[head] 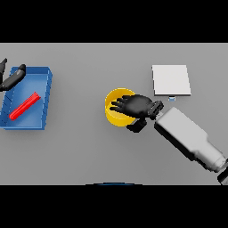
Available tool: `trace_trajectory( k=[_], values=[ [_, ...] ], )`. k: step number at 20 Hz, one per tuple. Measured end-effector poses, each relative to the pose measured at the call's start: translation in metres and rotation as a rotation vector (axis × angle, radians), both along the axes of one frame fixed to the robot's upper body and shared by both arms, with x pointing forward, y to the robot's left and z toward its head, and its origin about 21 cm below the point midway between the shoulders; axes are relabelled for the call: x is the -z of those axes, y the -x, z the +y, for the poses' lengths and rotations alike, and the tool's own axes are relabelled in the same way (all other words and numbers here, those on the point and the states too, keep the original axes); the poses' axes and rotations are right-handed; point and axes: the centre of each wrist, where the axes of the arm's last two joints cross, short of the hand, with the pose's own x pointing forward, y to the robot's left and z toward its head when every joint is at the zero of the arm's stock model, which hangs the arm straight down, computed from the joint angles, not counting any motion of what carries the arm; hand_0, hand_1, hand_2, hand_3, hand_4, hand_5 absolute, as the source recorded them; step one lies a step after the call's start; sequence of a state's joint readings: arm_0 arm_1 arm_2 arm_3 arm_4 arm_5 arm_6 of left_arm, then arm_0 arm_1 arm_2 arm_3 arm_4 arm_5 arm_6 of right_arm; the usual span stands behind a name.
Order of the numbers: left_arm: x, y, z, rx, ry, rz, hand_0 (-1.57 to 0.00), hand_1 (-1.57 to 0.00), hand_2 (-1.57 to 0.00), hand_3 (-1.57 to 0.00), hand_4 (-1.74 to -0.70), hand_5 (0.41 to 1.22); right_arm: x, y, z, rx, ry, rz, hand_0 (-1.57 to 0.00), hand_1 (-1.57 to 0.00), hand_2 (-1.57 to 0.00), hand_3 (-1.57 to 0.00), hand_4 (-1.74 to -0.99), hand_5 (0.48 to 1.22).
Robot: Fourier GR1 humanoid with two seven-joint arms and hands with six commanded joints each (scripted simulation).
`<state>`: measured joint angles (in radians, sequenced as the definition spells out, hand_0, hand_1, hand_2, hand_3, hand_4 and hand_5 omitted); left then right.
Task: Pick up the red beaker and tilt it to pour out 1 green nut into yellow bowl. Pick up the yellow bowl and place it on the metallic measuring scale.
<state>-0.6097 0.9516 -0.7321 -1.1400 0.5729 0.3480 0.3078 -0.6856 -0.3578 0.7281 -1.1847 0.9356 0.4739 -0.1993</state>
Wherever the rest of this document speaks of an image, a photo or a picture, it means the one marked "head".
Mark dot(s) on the red beaker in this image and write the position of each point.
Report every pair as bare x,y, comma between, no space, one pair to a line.
24,105

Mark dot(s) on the pale square measuring scale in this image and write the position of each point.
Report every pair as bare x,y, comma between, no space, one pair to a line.
171,79

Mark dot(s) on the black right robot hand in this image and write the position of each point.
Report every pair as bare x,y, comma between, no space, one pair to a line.
137,104

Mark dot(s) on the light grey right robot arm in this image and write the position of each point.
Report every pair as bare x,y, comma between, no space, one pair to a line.
186,134

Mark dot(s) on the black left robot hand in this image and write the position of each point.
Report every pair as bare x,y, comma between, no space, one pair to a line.
12,78

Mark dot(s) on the blue tray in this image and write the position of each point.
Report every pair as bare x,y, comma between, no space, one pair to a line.
27,98

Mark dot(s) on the yellow bowl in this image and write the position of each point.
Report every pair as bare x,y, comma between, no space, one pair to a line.
114,118

